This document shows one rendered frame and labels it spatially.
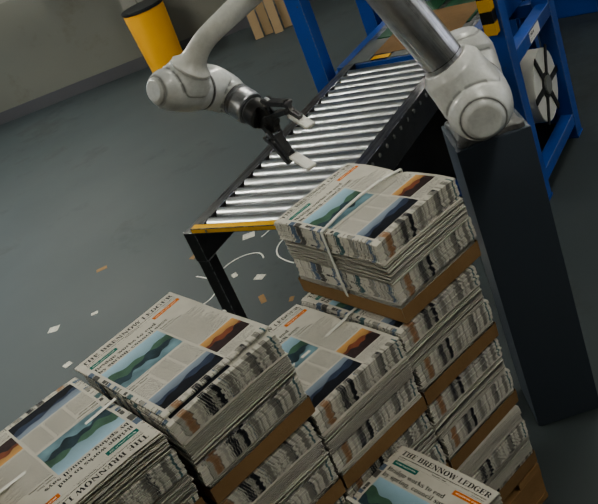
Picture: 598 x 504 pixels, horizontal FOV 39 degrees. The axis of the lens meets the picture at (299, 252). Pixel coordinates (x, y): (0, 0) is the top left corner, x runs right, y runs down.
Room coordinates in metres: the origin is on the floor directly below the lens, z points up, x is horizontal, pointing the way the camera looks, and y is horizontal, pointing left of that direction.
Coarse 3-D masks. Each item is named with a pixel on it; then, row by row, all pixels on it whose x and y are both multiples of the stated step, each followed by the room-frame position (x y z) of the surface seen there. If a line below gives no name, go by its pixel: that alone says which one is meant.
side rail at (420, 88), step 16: (416, 96) 2.98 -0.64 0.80; (400, 112) 2.89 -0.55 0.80; (416, 112) 2.93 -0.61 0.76; (432, 112) 3.02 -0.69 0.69; (384, 128) 2.81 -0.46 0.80; (400, 128) 2.81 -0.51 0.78; (416, 128) 2.90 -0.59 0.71; (384, 144) 2.71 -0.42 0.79; (400, 144) 2.79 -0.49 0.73; (368, 160) 2.61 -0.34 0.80; (384, 160) 2.68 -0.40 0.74; (400, 160) 2.76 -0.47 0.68
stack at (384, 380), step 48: (288, 336) 1.75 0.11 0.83; (336, 336) 1.67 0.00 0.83; (384, 336) 1.60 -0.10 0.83; (432, 336) 1.62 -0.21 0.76; (480, 336) 1.69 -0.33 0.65; (336, 384) 1.50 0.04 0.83; (384, 384) 1.52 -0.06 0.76; (480, 384) 1.67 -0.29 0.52; (336, 432) 1.44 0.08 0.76; (384, 432) 1.50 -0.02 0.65; (432, 432) 1.57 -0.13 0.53; (288, 480) 1.36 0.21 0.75; (336, 480) 1.42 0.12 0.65; (480, 480) 1.60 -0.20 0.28; (528, 480) 1.69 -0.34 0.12
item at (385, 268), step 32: (384, 192) 1.81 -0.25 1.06; (416, 192) 1.74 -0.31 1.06; (448, 192) 1.72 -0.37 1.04; (352, 224) 1.73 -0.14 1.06; (384, 224) 1.66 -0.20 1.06; (416, 224) 1.66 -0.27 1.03; (448, 224) 1.70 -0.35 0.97; (352, 256) 1.67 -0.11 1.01; (384, 256) 1.60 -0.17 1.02; (416, 256) 1.64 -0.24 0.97; (448, 256) 1.68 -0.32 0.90; (384, 288) 1.62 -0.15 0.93; (416, 288) 1.62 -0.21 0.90
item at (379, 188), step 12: (384, 180) 1.88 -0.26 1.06; (396, 180) 1.85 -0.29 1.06; (372, 192) 1.84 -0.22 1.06; (360, 204) 1.81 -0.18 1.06; (348, 216) 1.77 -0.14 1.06; (336, 228) 1.74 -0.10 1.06; (324, 252) 1.78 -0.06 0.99; (336, 264) 1.75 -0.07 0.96; (336, 276) 1.77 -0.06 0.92; (348, 276) 1.73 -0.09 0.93; (348, 288) 1.75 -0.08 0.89
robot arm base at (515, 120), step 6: (510, 120) 1.99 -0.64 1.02; (516, 120) 1.98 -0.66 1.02; (522, 120) 1.97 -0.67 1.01; (450, 126) 2.11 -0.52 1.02; (510, 126) 1.97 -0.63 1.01; (516, 126) 1.97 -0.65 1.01; (522, 126) 1.97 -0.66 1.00; (504, 132) 1.98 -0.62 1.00; (456, 138) 2.03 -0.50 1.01; (462, 138) 2.01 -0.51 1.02; (462, 144) 1.99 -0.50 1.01; (468, 144) 1.99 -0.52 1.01
